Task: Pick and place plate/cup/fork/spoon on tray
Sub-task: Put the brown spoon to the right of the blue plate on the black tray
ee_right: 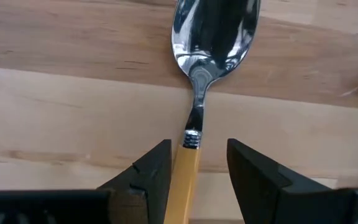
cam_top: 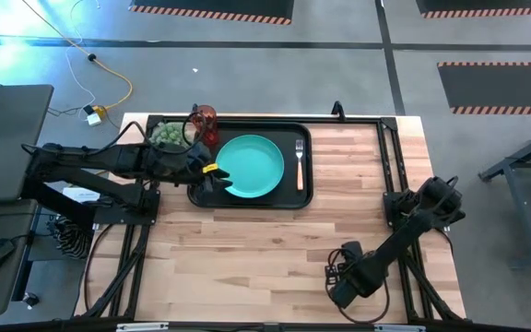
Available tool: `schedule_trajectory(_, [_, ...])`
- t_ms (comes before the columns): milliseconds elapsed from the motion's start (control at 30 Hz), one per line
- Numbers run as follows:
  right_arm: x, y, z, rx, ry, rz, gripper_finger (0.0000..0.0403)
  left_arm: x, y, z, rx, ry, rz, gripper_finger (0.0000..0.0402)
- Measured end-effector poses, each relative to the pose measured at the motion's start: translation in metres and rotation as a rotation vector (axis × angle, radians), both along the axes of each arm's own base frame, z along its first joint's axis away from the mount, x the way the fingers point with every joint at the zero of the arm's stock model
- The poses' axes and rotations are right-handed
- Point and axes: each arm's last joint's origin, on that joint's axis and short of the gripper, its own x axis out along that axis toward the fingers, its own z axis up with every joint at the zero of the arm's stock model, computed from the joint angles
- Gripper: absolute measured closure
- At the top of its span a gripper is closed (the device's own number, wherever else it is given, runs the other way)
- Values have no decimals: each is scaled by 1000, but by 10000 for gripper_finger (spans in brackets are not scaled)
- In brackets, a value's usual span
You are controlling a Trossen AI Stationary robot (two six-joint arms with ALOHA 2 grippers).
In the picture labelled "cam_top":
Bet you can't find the teal plastic plate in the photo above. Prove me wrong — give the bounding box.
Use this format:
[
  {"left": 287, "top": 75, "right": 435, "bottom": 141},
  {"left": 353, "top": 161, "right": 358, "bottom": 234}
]
[{"left": 214, "top": 134, "right": 286, "bottom": 199}]

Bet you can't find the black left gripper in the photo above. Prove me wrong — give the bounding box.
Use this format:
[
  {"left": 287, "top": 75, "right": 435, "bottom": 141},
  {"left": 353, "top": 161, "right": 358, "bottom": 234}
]
[{"left": 147, "top": 141, "right": 235, "bottom": 194}]

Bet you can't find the white paper label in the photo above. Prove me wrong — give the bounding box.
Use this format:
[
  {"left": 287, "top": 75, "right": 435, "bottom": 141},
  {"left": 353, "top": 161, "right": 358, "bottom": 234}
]
[{"left": 62, "top": 186, "right": 103, "bottom": 204}]

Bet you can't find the silver metal bracket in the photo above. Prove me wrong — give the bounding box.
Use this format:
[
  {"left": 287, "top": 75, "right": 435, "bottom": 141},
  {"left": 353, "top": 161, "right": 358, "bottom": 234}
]
[
  {"left": 373, "top": 324, "right": 427, "bottom": 332},
  {"left": 115, "top": 322, "right": 170, "bottom": 332}
]

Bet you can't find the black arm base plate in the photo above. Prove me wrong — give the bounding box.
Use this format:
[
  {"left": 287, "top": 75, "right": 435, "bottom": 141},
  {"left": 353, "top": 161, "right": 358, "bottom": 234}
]
[
  {"left": 383, "top": 191, "right": 451, "bottom": 228},
  {"left": 92, "top": 188, "right": 160, "bottom": 226}
]

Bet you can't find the red translucent cup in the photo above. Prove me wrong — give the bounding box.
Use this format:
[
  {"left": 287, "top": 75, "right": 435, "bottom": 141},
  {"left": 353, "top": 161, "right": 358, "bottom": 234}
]
[{"left": 190, "top": 104, "right": 221, "bottom": 147}]

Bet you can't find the black aluminium table frame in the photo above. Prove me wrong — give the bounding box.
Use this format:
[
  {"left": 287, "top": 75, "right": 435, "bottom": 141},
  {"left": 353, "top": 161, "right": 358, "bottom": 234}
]
[{"left": 74, "top": 113, "right": 467, "bottom": 332}]

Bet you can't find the black plastic tray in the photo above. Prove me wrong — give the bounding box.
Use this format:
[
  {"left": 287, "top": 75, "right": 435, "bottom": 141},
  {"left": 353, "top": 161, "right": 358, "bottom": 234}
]
[{"left": 186, "top": 120, "right": 314, "bottom": 210}]

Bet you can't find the small black caster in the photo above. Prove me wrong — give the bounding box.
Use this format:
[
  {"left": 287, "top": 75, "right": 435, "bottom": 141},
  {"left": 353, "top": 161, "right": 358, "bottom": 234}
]
[{"left": 21, "top": 291, "right": 41, "bottom": 309}]

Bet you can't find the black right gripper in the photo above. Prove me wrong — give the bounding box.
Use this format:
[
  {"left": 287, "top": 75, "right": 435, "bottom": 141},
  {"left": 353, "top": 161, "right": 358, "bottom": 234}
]
[{"left": 324, "top": 255, "right": 378, "bottom": 309}]

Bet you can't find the fork with orange handle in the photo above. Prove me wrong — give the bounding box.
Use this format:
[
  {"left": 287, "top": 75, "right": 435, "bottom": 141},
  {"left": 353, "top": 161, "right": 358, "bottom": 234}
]
[{"left": 294, "top": 138, "right": 305, "bottom": 192}]

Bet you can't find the black orange-striped floor mat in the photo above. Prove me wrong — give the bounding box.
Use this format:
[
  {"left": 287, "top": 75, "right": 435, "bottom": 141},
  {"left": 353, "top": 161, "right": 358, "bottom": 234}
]
[
  {"left": 128, "top": 0, "right": 295, "bottom": 26},
  {"left": 414, "top": 0, "right": 531, "bottom": 19},
  {"left": 436, "top": 61, "right": 531, "bottom": 115}
]

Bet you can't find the grey metal stand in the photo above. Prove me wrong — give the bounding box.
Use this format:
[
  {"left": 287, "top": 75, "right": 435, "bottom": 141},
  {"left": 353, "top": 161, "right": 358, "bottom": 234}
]
[{"left": 477, "top": 120, "right": 531, "bottom": 271}]

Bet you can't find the thin white cable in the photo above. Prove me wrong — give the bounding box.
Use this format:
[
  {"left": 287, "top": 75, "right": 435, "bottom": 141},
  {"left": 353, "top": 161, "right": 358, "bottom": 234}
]
[{"left": 62, "top": 0, "right": 103, "bottom": 119}]

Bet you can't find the yellow extension cable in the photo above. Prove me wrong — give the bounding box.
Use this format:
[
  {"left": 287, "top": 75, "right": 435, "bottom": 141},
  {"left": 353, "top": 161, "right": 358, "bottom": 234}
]
[{"left": 19, "top": 0, "right": 135, "bottom": 188}]

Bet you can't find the black ribbed cable coil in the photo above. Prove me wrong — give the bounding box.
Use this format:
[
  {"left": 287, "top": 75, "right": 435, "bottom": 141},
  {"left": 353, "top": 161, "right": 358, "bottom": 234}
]
[{"left": 54, "top": 215, "right": 95, "bottom": 260}]

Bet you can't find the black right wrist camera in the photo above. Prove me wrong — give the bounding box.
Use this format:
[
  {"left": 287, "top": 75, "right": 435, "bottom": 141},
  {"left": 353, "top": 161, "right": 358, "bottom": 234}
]
[{"left": 341, "top": 241, "right": 364, "bottom": 262}]

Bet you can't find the black slanted bar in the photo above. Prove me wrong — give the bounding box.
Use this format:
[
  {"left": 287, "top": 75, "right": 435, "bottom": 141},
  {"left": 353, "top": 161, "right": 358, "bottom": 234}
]
[{"left": 19, "top": 182, "right": 97, "bottom": 227}]

